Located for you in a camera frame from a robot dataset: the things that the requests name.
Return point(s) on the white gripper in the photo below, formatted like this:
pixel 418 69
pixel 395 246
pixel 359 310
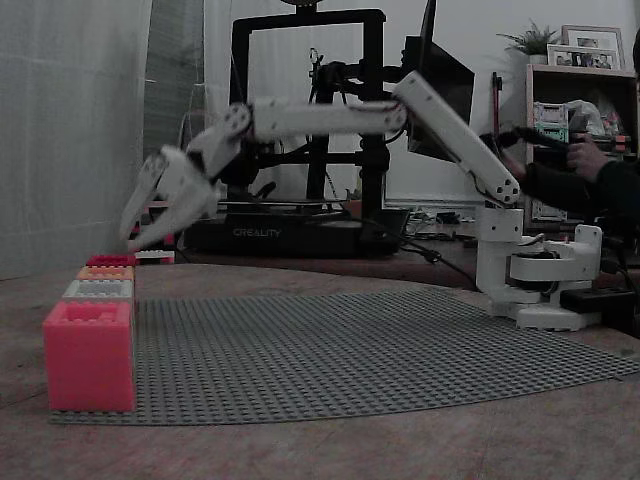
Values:
pixel 176 181

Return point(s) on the black leader arm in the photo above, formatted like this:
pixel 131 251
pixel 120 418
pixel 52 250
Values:
pixel 540 137

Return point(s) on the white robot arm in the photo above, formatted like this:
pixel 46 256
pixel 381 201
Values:
pixel 325 120

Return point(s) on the dark sleeved forearm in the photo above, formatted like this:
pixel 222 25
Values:
pixel 560 187

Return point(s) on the red hollow Lego block tower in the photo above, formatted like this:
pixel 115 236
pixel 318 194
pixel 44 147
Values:
pixel 100 261

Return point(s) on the orange brick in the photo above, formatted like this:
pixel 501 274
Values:
pixel 87 275

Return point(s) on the grey brick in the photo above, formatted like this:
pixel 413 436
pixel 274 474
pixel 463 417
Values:
pixel 76 294

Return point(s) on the large pink brick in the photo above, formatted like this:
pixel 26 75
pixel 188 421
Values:
pixel 90 365

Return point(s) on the grey studded baseplate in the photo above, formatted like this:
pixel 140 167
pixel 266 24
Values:
pixel 325 360

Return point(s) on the green and white box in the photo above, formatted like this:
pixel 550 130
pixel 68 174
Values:
pixel 550 117

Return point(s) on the person's hand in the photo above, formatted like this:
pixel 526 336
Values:
pixel 587 160

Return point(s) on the black Creality 3D printer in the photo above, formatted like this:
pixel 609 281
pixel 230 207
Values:
pixel 270 232

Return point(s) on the white sheer curtain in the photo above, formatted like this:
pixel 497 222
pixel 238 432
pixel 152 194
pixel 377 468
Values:
pixel 70 125

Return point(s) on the black computer monitor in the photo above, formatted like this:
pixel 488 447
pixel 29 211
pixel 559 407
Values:
pixel 445 85

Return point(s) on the red and black pen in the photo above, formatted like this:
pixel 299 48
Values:
pixel 496 100

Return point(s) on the small potted green plant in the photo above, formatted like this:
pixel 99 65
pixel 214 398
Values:
pixel 537 42

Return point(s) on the clear plastic bag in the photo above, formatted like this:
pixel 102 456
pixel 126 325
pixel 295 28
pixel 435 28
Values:
pixel 585 115

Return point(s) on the wooden shelf unit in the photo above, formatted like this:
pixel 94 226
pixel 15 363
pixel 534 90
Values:
pixel 575 75

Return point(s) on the black power strip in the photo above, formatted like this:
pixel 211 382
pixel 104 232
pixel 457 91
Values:
pixel 595 302

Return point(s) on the brick tower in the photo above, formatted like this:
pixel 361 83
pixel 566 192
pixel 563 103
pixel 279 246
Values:
pixel 156 256

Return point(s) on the small white picture frame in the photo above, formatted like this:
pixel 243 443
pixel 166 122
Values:
pixel 580 59

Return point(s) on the large white picture frame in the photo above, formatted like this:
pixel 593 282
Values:
pixel 592 34

